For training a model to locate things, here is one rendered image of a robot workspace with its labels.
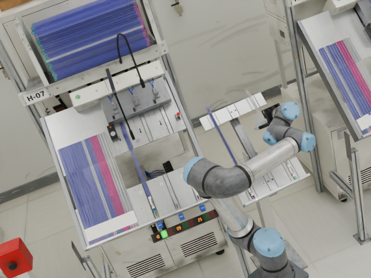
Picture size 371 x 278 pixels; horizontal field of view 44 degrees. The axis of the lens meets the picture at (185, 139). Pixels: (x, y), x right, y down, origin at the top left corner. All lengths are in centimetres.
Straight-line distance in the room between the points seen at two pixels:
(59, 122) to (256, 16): 225
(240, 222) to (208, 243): 97
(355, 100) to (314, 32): 43
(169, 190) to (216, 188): 68
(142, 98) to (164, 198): 51
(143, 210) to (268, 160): 80
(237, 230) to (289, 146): 42
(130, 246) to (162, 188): 57
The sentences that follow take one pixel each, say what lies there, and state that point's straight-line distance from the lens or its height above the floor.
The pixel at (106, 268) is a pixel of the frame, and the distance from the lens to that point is 275.
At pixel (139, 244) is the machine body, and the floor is 35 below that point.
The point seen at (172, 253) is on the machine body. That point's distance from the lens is 283.
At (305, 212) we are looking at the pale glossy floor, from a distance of 312.
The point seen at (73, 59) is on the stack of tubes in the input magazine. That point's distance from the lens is 231.
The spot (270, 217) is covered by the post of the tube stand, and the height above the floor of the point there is 38.
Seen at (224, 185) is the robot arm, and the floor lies 115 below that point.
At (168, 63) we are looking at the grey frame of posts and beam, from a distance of 245.
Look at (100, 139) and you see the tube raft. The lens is 236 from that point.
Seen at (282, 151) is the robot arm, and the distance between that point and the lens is 175.
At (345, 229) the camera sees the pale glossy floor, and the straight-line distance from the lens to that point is 299.
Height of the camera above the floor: 213
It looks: 31 degrees down
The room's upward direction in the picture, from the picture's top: 19 degrees counter-clockwise
